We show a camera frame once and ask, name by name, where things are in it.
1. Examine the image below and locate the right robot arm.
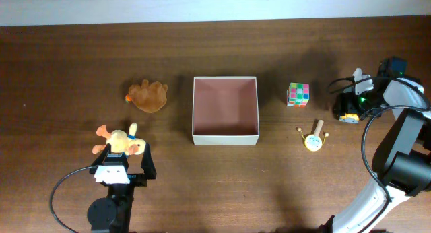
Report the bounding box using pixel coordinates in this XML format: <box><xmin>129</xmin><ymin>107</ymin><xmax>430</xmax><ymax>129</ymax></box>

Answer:
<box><xmin>319</xmin><ymin>57</ymin><xmax>430</xmax><ymax>232</ymax></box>

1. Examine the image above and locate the wooden yellow rattle drum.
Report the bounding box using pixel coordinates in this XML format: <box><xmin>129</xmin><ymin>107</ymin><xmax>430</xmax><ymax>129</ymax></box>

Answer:
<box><xmin>296</xmin><ymin>119</ymin><xmax>329</xmax><ymax>152</ymax></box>

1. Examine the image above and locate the colourful puzzle cube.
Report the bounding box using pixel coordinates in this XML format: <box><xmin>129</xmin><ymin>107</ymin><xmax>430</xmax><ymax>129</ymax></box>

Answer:
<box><xmin>287</xmin><ymin>82</ymin><xmax>310</xmax><ymax>108</ymax></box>

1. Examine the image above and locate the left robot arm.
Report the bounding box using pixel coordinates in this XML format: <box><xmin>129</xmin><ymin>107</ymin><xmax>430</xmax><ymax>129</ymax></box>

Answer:
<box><xmin>87</xmin><ymin>144</ymin><xmax>157</xmax><ymax>233</ymax></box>

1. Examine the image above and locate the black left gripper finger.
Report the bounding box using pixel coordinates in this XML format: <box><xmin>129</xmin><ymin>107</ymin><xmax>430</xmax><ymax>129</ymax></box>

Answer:
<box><xmin>141</xmin><ymin>143</ymin><xmax>157</xmax><ymax>180</ymax></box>
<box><xmin>89</xmin><ymin>143</ymin><xmax>111</xmax><ymax>174</ymax></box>

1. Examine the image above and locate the yellow plush duck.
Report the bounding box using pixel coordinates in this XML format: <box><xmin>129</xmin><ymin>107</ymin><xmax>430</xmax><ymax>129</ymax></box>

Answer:
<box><xmin>92</xmin><ymin>123</ymin><xmax>147</xmax><ymax>156</ymax></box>

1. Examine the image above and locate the brown plush toy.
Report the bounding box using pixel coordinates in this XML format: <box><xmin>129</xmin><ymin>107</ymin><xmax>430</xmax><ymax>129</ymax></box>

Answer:
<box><xmin>125</xmin><ymin>79</ymin><xmax>168</xmax><ymax>114</ymax></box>

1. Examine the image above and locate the white box pink interior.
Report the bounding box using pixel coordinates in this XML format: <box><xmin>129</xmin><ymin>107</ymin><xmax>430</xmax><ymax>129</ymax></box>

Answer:
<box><xmin>191</xmin><ymin>76</ymin><xmax>260</xmax><ymax>145</ymax></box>

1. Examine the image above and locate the yellow grey toy truck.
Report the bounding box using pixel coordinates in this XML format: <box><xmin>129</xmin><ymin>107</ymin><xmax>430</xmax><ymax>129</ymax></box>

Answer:
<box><xmin>339</xmin><ymin>114</ymin><xmax>360</xmax><ymax>124</ymax></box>

